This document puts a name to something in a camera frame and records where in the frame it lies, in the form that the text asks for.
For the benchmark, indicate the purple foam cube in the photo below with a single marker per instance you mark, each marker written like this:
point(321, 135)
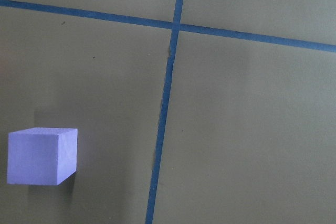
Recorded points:
point(41, 156)

